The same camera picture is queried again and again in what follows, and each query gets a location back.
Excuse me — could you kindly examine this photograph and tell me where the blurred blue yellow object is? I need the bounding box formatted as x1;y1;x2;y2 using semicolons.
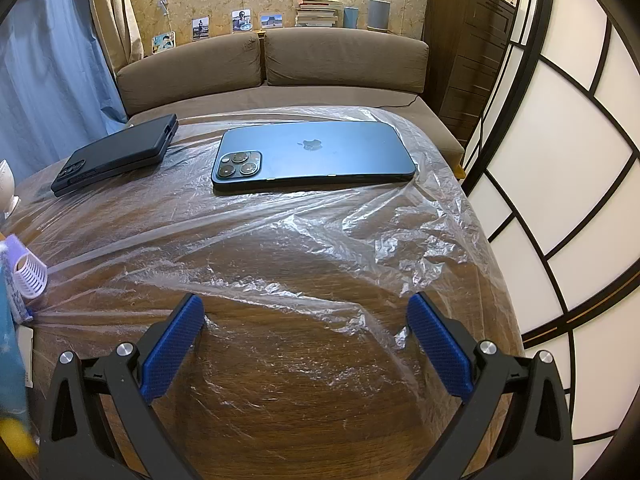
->
0;260;41;461

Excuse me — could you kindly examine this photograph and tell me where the stack of books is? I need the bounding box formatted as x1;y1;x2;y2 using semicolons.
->
295;0;343;27

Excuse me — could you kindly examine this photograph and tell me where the blue smartphone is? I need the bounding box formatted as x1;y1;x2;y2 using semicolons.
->
210;120;418;196

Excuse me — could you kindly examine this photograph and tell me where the black cased smartphone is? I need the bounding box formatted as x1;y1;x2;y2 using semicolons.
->
50;113;180;197

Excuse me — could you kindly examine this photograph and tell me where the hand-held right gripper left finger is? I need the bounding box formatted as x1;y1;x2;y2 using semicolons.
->
39;292;206;480

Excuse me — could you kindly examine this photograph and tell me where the clear plastic table sheet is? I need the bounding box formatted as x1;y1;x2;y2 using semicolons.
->
0;105;526;480

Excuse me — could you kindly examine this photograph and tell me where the brown sofa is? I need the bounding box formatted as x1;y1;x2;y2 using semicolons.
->
116;26;466;181

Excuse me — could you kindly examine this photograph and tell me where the purple hair roller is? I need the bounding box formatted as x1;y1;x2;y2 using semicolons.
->
0;237;49;301

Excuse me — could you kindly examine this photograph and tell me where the brown sofa back cushion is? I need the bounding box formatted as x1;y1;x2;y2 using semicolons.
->
264;27;430;95
116;35;264;116

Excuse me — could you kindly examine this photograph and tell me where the dark wooden cabinet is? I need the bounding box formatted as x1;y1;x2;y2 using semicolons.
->
422;0;517;146

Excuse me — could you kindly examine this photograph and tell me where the beige curtain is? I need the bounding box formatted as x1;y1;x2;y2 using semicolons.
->
85;0;143;66

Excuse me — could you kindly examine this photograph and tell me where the black cable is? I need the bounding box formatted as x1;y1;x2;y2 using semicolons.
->
380;92;426;110

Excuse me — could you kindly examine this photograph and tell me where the white footed cup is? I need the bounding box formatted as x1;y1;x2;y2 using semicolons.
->
0;159;21;221

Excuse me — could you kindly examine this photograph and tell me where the black framed paper screen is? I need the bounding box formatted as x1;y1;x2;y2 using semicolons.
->
462;0;640;480

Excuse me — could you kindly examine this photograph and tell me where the blue curtain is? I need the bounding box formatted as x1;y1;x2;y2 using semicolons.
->
0;0;128;186

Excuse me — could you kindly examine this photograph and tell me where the grey cylinder speaker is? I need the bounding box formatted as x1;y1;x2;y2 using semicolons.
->
367;0;392;32

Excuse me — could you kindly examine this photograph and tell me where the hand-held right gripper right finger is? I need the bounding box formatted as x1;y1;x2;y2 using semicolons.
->
406;291;576;480

